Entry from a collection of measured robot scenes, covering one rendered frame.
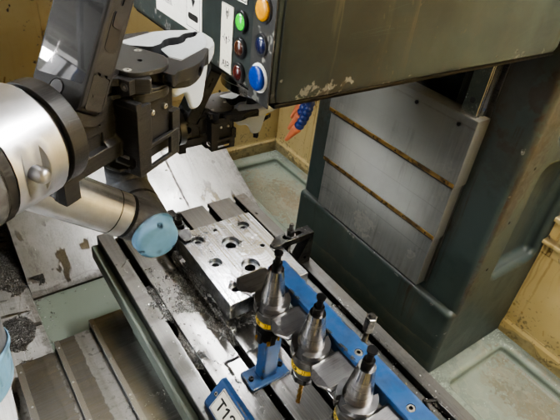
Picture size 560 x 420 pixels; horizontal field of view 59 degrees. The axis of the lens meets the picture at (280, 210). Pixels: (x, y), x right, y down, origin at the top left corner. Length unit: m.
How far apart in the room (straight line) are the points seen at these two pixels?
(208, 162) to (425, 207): 1.06
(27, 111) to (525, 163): 1.05
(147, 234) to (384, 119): 0.77
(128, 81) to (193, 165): 1.72
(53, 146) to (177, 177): 1.71
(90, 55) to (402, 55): 0.48
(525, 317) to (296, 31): 1.40
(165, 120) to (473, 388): 1.45
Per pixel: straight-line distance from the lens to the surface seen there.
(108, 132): 0.39
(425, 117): 1.27
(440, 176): 1.27
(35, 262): 1.82
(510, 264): 1.58
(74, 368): 1.43
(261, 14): 0.59
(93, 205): 0.78
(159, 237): 0.83
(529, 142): 1.19
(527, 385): 1.82
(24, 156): 0.31
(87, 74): 0.36
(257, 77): 0.61
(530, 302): 1.77
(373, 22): 0.67
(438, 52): 0.80
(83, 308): 1.71
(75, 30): 0.37
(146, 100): 0.39
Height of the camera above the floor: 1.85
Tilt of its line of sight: 36 degrees down
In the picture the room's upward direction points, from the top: 7 degrees clockwise
